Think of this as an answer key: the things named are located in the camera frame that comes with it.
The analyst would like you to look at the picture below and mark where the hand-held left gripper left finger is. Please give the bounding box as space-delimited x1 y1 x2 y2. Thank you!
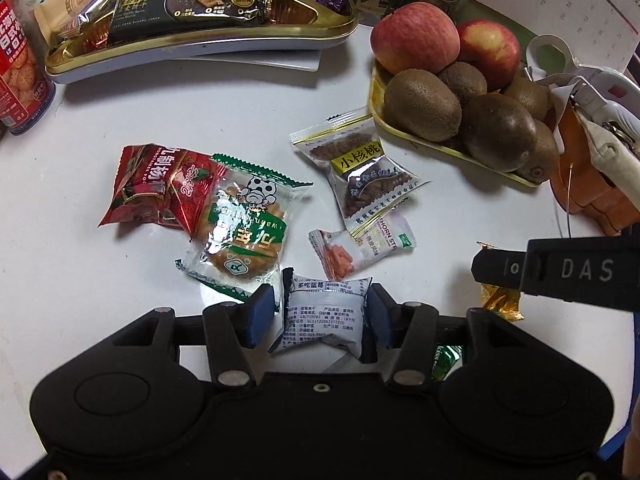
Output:
112 284 277 390

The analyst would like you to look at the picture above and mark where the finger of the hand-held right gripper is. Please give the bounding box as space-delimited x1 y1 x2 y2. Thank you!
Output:
471 246 531 293

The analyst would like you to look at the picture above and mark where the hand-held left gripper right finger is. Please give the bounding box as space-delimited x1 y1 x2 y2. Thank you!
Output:
362 282 532 392

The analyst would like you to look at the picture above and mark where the gold foil candy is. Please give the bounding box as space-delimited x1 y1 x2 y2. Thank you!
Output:
476 241 524 322

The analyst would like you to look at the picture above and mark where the white blue-print snack packet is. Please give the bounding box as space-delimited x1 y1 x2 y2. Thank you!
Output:
268 268 373 361

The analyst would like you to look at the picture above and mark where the white hawthorn strip packet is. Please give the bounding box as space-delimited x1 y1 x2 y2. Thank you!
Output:
308 207 418 282

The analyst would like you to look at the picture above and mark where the clear walnut packet yellow label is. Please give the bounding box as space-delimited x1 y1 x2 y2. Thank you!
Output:
290 112 432 238

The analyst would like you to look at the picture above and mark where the gold snack tray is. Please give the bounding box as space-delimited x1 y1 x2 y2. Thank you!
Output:
44 0 360 77

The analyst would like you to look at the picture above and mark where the green wrapped candy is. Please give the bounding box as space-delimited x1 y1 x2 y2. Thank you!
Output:
431 342 466 382

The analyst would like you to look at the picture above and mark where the orange container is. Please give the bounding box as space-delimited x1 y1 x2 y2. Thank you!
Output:
549 72 640 237

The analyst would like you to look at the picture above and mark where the green-white cookie packet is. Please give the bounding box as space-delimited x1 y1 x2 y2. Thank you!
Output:
175 152 313 303

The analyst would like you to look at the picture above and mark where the brown kiwi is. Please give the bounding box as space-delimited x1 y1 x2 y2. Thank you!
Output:
501 76 551 122
384 69 463 142
437 61 488 107
515 119 561 183

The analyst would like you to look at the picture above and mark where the large dark kiwi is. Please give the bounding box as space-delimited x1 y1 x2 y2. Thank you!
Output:
460 94 538 172

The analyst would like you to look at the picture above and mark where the yellow fruit tray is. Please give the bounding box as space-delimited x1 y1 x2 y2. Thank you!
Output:
367 56 546 188

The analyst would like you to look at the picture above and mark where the red snack packet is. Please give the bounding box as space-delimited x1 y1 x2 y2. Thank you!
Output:
97 144 221 236

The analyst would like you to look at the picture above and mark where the white plastic device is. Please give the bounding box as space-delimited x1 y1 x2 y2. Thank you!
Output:
525 34 640 151

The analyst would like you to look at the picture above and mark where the small red apple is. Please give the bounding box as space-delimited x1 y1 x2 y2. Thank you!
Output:
456 19 522 92

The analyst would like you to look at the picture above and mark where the large red apple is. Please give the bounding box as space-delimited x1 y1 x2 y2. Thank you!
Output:
370 2 461 76

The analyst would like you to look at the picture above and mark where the white desk calendar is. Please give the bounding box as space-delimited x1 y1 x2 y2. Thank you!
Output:
470 0 640 78

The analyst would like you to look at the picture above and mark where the black cracker packet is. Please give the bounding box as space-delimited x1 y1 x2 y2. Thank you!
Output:
107 0 277 45

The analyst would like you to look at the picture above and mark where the red biscuit can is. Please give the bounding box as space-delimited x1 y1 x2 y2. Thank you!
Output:
0 0 57 137

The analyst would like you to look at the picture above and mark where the beige snack packet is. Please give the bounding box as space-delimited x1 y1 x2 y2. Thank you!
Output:
34 0 123 43

